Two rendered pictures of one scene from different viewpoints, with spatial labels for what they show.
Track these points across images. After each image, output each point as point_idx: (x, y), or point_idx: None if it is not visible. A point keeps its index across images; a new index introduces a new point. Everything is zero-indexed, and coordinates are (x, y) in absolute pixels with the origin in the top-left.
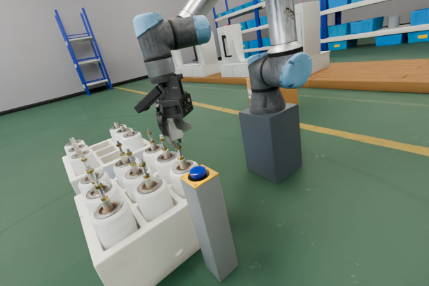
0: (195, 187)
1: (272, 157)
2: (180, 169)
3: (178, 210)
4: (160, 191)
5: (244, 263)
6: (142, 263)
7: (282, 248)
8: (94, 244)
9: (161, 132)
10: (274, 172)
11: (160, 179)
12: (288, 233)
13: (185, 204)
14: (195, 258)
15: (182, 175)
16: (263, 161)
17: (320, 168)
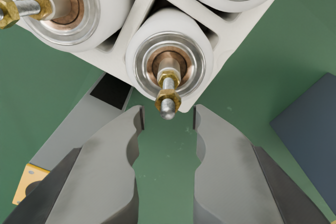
0: (14, 203)
1: (296, 155)
2: (156, 64)
3: (91, 63)
4: (60, 49)
5: (129, 102)
6: None
7: (157, 134)
8: None
9: (55, 168)
10: (279, 135)
11: (90, 28)
12: (176, 138)
13: (109, 71)
14: None
15: (35, 169)
16: (308, 128)
17: (297, 170)
